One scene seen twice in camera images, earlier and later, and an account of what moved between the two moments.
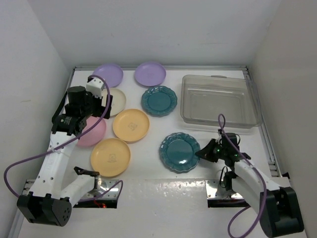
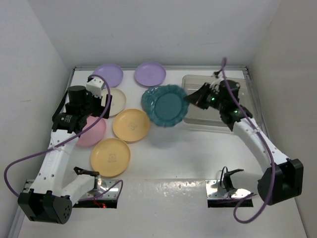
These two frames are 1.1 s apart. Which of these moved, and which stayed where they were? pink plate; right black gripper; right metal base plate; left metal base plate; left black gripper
Moved: right black gripper
Stayed: left metal base plate; pink plate; right metal base plate; left black gripper
